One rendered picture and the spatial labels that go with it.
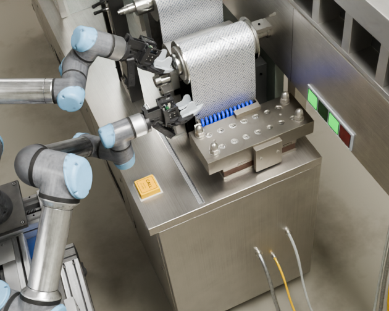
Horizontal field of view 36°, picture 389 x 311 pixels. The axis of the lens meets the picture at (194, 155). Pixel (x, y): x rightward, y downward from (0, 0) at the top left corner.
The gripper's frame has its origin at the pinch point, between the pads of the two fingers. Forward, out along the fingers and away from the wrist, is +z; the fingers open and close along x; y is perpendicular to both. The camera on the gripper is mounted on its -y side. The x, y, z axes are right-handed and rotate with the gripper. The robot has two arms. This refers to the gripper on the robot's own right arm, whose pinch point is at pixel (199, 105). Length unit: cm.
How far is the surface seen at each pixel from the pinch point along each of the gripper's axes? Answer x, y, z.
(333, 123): -36.2, 9.5, 29.2
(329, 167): 28, -109, 79
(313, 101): -24.9, 9.3, 29.2
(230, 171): -18.8, -16.1, 1.7
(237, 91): -0.3, 0.5, 14.4
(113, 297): 9, -109, -51
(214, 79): -0.3, 9.6, 6.3
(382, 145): -57, 20, 30
